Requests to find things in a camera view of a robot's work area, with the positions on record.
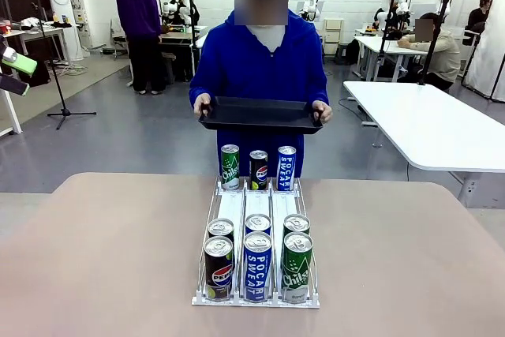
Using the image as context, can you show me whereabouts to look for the wooden workbench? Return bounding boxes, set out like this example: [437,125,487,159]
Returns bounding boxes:
[159,24,208,82]

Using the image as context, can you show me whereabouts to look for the seated person black clothes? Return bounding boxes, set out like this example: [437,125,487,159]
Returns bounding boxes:
[467,0,494,35]

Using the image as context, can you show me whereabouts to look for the large white table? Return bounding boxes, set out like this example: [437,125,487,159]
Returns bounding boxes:
[342,80,505,210]

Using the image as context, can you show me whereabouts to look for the white desk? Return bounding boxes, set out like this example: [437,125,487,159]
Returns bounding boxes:
[353,35,431,81]

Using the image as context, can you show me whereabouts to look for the blue Pocari Sweat can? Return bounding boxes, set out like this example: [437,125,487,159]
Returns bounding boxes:
[276,145,297,192]
[244,213,272,237]
[242,231,274,302]

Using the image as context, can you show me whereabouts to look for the left forearm blue sleeve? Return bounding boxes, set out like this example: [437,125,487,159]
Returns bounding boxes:
[310,82,331,107]

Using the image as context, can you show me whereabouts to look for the seated person beige jacket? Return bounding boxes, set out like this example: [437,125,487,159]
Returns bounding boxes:
[397,12,462,92]

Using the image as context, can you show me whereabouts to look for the black plastic serving tray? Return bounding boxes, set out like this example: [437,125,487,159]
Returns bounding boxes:
[198,95,324,136]

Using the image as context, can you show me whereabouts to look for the black Pepsi can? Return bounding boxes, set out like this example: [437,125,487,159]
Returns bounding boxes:
[204,235,235,302]
[207,218,235,244]
[249,149,269,191]

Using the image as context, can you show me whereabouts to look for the white curtain panel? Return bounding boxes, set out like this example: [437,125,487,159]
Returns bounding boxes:
[461,0,505,103]

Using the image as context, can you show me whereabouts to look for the black camera pole stand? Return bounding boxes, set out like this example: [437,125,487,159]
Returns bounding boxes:
[417,0,455,86]

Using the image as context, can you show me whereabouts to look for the white drawer cabinet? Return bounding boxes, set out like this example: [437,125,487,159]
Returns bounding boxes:
[323,17,345,56]

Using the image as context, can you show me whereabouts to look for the person in blue hoodie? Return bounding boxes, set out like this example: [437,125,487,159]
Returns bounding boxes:
[188,0,331,178]

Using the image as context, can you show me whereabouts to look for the person in purple hoodie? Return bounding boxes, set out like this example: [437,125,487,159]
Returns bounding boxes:
[115,0,169,96]

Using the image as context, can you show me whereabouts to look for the black tripod stand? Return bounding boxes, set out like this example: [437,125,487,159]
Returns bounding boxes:
[31,2,98,131]

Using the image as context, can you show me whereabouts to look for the white can dispenser rack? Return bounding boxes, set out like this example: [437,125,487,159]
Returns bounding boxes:
[191,176,321,309]

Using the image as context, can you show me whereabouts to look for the person's left hand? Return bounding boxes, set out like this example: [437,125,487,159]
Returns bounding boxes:
[312,99,335,125]

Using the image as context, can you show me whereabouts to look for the person's right hand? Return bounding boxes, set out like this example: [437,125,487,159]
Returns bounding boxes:
[193,92,215,119]

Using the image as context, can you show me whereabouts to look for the right forearm blue sleeve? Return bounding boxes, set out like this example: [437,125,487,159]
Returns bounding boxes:
[189,78,213,103]

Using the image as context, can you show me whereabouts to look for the green Chilsung cider can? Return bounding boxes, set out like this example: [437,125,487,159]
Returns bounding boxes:
[219,144,241,191]
[281,231,314,305]
[282,213,311,236]

